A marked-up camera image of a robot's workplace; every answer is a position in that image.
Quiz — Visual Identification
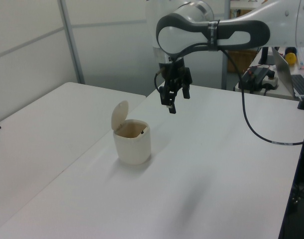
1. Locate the yellow round object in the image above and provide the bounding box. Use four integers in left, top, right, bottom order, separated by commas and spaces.
285, 51, 298, 66

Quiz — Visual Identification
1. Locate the grey partition post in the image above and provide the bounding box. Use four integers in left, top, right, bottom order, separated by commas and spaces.
59, 0, 86, 85
220, 0, 231, 91

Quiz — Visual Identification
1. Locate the black monitor stand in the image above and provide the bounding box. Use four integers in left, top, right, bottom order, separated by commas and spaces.
258, 47, 269, 64

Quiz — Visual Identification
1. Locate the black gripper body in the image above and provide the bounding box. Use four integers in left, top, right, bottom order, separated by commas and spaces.
158, 59, 193, 88

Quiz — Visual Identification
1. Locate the small white lidded bin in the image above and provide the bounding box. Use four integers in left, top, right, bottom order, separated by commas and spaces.
111, 100, 152, 165

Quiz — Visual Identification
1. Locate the brown cardboard box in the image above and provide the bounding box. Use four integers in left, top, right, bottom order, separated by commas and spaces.
227, 49, 258, 74

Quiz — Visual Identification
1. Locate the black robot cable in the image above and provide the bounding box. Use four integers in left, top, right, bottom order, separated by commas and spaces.
154, 42, 304, 146

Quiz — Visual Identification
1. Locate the silver laptop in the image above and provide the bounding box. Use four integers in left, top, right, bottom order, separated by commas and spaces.
271, 47, 304, 99

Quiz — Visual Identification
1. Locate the emergency stop button box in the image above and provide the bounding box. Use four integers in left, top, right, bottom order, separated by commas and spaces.
262, 70, 280, 91

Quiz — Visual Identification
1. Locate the black power supply box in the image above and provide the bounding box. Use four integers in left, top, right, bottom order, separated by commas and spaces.
238, 65, 271, 91

